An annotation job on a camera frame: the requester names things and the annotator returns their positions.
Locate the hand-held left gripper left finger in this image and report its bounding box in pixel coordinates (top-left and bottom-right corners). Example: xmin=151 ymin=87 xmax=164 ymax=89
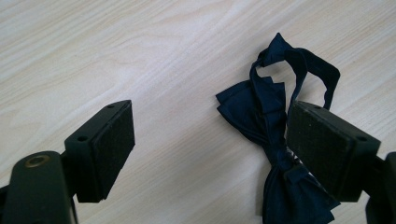
xmin=61 ymin=99 xmax=136 ymax=203

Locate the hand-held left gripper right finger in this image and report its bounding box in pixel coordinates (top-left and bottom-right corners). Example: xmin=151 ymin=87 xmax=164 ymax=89
xmin=285 ymin=100 xmax=386 ymax=203

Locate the navy blue bow tie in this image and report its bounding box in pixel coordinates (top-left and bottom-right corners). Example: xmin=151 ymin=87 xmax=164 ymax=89
xmin=216 ymin=32 xmax=341 ymax=224

